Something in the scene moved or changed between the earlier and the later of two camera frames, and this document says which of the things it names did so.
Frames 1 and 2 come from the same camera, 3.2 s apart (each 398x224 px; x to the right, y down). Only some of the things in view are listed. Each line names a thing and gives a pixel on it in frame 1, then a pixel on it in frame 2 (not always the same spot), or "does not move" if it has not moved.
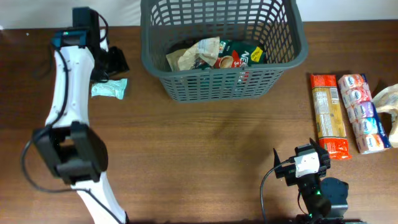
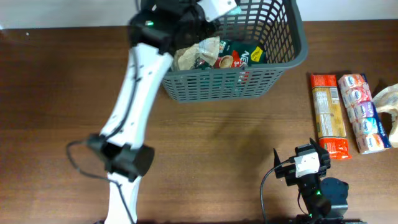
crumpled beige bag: (387, 101) does not move
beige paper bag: (185, 60) does not move
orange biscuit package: (328, 115) does not move
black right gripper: (288, 171) does not move
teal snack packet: (115, 88) -> (236, 11)
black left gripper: (116, 61) -> (193, 20)
